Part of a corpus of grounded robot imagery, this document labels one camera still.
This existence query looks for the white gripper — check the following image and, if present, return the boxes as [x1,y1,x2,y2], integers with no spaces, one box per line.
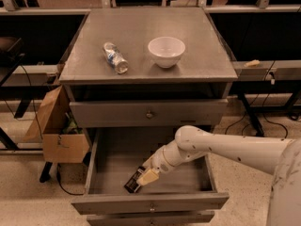
[136,156,169,186]

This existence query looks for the dark rxbar chocolate wrapper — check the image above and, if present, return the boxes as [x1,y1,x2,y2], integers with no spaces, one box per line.
[124,166,145,193]

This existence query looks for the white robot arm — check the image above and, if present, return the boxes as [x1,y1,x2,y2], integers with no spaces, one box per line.
[137,125,301,226]

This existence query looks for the grey open middle drawer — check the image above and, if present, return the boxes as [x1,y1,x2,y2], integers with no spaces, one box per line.
[72,127,229,216]

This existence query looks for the grey bottom drawer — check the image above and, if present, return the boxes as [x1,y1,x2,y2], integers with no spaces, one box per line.
[87,211,214,226]

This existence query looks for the grey top drawer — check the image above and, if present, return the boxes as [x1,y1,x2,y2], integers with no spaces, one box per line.
[70,99,228,128]

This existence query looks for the grey drawer cabinet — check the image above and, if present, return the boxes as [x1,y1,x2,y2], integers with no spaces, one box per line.
[58,7,239,226]

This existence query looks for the brown cardboard box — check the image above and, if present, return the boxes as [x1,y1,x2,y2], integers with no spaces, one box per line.
[24,86,89,163]

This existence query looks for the clear plastic water bottle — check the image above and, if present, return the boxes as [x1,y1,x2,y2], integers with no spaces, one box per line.
[103,42,128,74]

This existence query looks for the white ceramic bowl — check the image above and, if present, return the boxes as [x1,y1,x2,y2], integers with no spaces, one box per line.
[148,37,185,68]

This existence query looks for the small yellow foam piece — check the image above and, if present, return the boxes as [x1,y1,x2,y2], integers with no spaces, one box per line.
[244,59,260,68]

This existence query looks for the grey side table left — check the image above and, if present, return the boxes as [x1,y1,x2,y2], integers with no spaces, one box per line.
[0,36,64,184]

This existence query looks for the grey side table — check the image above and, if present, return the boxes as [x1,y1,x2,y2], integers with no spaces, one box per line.
[230,60,301,137]
[0,36,64,184]

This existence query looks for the grey side table right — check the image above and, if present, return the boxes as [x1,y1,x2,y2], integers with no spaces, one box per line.
[230,60,301,137]

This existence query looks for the black cable on floor left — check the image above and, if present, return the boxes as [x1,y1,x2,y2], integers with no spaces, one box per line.
[55,163,85,197]

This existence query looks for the black cable on floor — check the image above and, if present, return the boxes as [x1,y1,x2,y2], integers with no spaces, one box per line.
[224,73,289,139]
[55,163,85,197]

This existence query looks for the black cable on floor right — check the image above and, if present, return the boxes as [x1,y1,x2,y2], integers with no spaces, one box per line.
[224,73,289,139]

